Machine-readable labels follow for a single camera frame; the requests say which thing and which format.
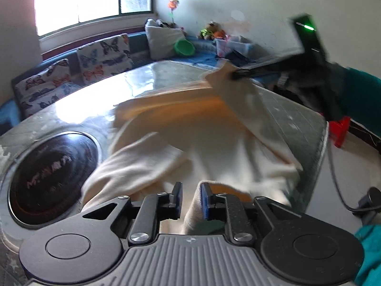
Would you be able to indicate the cream knit garment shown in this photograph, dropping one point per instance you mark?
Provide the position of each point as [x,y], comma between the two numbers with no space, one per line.
[216,131]

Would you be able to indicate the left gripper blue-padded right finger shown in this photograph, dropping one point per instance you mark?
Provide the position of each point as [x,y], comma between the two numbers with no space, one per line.
[229,209]

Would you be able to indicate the black round device on floor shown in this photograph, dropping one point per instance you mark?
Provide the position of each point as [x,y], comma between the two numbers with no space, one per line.
[369,201]

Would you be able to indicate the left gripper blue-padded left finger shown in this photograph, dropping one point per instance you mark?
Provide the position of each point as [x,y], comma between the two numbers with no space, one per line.
[154,209]

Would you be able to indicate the butterfly cushion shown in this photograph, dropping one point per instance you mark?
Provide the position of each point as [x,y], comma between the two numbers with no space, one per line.
[45,88]
[104,58]

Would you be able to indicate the teal left sleeve forearm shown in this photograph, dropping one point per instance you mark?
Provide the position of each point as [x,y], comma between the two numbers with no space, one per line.
[370,272]

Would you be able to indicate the green plastic bowl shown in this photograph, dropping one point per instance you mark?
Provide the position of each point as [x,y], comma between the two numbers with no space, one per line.
[184,48]

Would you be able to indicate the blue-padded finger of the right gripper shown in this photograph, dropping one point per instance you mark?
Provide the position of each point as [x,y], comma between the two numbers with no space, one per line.
[287,64]

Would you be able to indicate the right butterfly cushion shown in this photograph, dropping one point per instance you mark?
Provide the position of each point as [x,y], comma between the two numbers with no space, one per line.
[104,58]

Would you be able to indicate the round black induction cooktop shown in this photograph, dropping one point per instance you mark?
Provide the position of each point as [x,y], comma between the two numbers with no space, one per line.
[47,182]

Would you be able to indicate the right gloved hand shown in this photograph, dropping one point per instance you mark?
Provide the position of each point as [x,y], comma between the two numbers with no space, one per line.
[336,107]

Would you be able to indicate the clear plastic storage box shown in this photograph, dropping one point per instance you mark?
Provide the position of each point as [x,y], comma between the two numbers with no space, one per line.
[231,44]

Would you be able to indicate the orange plush toy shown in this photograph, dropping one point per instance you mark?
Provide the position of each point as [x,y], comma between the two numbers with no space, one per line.
[220,34]

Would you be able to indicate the left butterfly cushion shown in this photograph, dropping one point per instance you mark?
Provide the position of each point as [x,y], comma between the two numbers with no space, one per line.
[45,88]

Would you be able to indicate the teal right sleeve forearm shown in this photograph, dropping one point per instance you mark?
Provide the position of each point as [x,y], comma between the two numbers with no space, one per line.
[364,99]

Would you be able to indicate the plain grey pillow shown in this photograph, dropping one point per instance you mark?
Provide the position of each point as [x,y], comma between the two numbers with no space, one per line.
[161,40]

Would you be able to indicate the red plastic stool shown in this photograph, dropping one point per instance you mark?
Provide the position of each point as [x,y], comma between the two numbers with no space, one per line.
[339,129]

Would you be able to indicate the plush toy with green vest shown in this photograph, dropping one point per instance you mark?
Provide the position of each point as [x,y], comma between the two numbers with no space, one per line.
[208,32]

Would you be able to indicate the blue sofa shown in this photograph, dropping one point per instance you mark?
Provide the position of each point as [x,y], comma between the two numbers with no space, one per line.
[11,114]

